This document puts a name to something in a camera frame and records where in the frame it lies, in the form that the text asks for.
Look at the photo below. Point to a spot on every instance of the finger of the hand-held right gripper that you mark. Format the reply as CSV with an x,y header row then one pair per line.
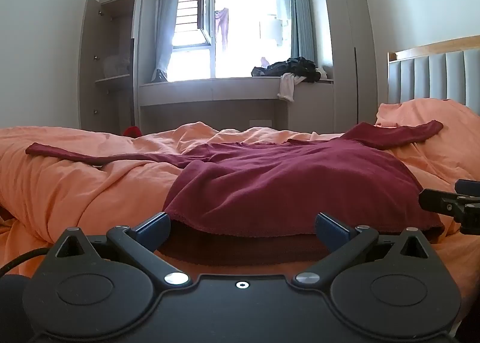
x,y
438,200
468,186

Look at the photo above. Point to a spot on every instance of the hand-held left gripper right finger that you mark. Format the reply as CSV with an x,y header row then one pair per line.
x,y
329,228

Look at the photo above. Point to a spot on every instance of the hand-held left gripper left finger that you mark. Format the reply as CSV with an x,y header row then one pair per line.
x,y
154,229

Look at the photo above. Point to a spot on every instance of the maroon long-sleeved sweater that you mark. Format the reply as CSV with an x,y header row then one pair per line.
x,y
281,178

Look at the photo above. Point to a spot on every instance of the pile of dark clothes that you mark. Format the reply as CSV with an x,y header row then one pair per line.
x,y
292,65

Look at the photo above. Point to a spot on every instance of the orange pillow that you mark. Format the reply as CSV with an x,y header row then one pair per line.
x,y
420,114

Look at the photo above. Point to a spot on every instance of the orange duvet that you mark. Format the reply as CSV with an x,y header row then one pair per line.
x,y
75,185

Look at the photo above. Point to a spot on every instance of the red object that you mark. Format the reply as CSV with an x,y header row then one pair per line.
x,y
131,131

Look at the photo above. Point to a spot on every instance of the grey padded wooden headboard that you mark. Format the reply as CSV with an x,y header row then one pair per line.
x,y
431,77

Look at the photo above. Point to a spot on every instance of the white cloth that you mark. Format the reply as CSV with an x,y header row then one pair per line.
x,y
287,88

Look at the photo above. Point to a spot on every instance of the grey window seat desk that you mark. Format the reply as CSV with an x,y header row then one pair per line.
x,y
210,93

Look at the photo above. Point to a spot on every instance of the small black object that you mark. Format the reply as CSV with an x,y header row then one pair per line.
x,y
161,75

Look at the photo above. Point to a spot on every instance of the white bundle on shelf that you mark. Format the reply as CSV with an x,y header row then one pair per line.
x,y
116,65

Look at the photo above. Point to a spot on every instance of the open grey wardrobe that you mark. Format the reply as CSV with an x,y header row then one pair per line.
x,y
90,65

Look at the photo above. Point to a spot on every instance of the closed grey wardrobe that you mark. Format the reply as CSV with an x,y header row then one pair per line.
x,y
345,47

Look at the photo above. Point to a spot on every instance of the light blue sheer curtain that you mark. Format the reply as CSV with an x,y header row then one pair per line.
x,y
165,28

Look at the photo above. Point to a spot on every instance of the pink hanging garment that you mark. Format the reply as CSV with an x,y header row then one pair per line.
x,y
224,28

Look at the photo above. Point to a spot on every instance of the blue-grey thick curtain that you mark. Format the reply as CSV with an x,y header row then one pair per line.
x,y
302,17

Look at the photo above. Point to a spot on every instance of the window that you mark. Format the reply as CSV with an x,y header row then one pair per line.
x,y
243,28

